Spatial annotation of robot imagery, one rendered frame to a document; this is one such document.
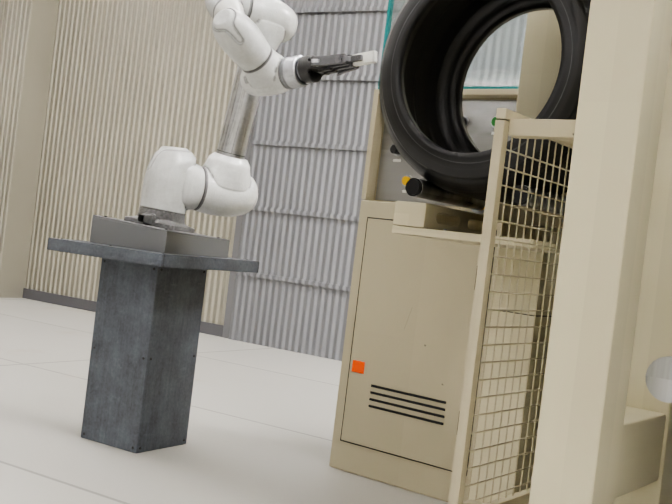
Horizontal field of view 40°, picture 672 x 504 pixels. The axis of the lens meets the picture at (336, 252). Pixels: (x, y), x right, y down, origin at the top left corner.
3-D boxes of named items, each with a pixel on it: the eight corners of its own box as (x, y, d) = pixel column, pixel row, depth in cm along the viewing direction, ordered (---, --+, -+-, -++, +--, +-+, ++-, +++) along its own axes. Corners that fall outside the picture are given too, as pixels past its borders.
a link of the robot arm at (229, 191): (182, 205, 325) (238, 216, 336) (198, 215, 311) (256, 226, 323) (236, -13, 315) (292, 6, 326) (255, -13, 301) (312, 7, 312)
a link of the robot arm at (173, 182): (132, 204, 315) (144, 140, 314) (182, 213, 324) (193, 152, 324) (148, 207, 301) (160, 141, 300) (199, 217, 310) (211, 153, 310)
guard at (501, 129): (628, 462, 226) (664, 177, 225) (636, 463, 225) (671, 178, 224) (445, 525, 154) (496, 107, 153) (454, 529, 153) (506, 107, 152)
